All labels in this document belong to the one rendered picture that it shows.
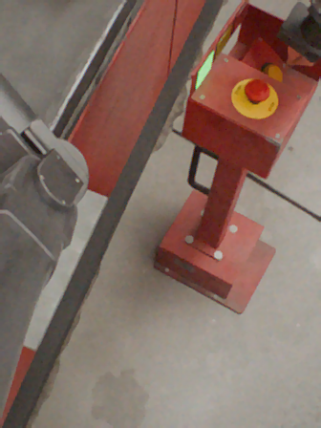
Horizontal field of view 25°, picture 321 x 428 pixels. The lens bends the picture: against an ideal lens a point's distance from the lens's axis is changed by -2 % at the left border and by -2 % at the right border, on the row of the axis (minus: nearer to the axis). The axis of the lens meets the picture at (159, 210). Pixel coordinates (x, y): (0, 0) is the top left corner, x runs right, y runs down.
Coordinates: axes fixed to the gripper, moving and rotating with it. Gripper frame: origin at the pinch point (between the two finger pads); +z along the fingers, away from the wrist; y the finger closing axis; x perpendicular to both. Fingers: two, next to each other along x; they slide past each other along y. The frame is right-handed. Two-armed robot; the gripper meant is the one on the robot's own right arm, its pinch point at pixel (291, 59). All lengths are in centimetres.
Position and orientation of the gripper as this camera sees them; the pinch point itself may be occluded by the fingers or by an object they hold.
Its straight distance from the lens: 116.9
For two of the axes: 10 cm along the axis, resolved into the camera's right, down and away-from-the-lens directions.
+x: -5.0, 7.8, -3.8
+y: -8.2, -5.7, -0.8
